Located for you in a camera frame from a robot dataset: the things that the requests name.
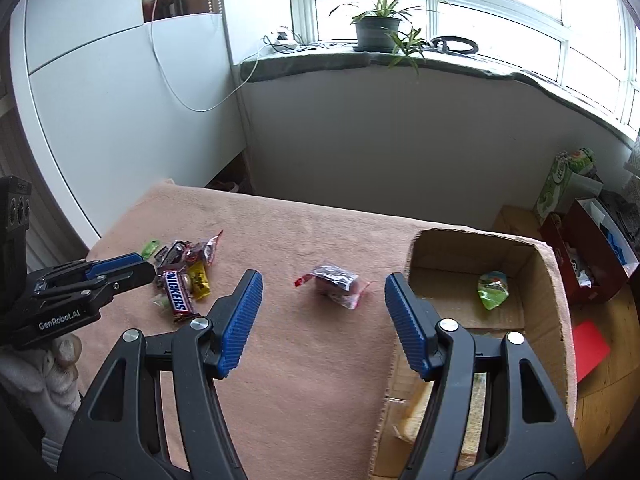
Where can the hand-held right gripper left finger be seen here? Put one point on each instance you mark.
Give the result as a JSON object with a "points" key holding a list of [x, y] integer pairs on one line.
{"points": [[242, 320]]}

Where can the brown chocolate bar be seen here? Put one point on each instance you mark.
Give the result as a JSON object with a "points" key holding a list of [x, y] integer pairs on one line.
{"points": [[176, 295]]}

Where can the red book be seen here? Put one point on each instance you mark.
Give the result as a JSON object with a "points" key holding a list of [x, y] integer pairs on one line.
{"points": [[590, 352]]}

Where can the potted spider plant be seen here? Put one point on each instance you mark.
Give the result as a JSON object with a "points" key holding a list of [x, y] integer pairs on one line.
{"points": [[377, 27]]}

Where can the pink plush blanket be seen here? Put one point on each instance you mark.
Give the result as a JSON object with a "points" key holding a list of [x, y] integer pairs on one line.
{"points": [[310, 360]]}

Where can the small clear red packet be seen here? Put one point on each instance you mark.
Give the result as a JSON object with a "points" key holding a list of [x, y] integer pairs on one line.
{"points": [[211, 247]]}

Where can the green gift bag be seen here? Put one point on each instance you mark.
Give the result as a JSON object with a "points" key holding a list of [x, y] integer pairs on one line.
{"points": [[555, 190]]}

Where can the person's left hand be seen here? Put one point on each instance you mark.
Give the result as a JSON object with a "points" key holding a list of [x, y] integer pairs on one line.
{"points": [[67, 351]]}

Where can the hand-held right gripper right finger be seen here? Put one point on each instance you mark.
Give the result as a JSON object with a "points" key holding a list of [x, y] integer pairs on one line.
{"points": [[402, 320]]}

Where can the white power strip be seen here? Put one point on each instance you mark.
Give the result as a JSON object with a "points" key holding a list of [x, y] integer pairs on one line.
{"points": [[285, 42]]}

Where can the yellow candy packet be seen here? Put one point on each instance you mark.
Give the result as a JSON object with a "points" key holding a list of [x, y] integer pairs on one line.
{"points": [[199, 281]]}

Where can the small bright green candy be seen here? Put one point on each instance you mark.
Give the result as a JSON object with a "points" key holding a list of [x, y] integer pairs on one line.
{"points": [[150, 249]]}

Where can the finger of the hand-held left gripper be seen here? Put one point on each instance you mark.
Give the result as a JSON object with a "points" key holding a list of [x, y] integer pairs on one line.
{"points": [[112, 264], [135, 277]]}

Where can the dark green stone windowsill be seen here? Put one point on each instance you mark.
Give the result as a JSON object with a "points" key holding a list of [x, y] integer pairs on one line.
{"points": [[320, 62]]}

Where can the white cabinet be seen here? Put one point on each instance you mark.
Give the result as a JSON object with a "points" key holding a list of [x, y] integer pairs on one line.
{"points": [[125, 125]]}

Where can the dark candy wrapper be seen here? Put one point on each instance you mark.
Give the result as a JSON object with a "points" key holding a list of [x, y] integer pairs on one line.
{"points": [[170, 254]]}

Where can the clear red-edged snack packet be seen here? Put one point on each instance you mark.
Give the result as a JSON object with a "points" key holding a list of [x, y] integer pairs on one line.
{"points": [[334, 282]]}

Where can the green picture snack packet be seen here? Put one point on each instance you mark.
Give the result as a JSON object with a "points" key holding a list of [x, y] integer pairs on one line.
{"points": [[492, 290]]}

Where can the cardboard box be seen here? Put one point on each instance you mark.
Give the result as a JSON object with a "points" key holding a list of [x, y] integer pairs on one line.
{"points": [[542, 320]]}

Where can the low dark red box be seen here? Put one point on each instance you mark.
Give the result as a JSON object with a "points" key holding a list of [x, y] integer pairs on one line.
{"points": [[597, 280]]}

